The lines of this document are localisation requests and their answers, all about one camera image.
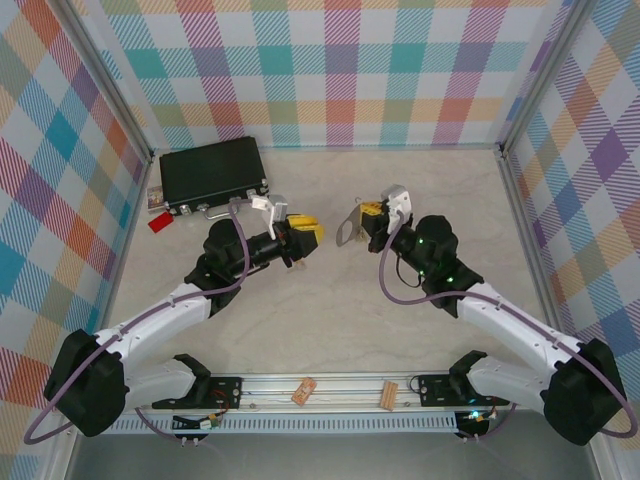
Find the small colourful card box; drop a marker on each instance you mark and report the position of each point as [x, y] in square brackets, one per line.
[154, 198]

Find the aluminium left corner post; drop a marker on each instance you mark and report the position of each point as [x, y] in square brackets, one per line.
[110, 85]

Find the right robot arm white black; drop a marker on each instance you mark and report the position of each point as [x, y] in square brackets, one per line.
[515, 320]

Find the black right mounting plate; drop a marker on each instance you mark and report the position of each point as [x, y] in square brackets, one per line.
[440, 391]

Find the silver metal front panel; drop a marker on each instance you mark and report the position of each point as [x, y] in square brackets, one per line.
[325, 457]

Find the black hard case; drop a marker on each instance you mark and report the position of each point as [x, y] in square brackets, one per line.
[210, 170]

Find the red plastic tag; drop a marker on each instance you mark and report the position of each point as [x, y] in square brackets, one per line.
[161, 223]

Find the black mounting plate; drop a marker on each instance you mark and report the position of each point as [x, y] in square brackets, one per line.
[440, 391]
[225, 391]

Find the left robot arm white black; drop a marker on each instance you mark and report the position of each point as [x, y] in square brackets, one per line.
[150, 320]

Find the aluminium corner post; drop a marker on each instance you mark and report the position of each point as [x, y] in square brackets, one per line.
[110, 85]
[540, 80]

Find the silver perforated metal plate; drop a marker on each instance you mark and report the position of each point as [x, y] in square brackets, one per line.
[353, 220]

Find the aluminium side beam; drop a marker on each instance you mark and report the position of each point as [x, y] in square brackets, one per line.
[530, 230]

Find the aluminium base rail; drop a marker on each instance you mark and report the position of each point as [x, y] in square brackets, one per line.
[330, 392]

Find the small lit circuit board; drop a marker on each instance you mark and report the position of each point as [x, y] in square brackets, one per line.
[474, 417]

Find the orange printed small card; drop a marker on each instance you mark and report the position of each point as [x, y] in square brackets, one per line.
[303, 391]

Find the aluminium right corner post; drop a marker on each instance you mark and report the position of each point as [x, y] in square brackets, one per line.
[540, 80]

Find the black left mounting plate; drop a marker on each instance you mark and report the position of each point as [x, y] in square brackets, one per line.
[225, 391]

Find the small wooden block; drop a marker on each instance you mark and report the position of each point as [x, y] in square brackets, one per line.
[389, 396]

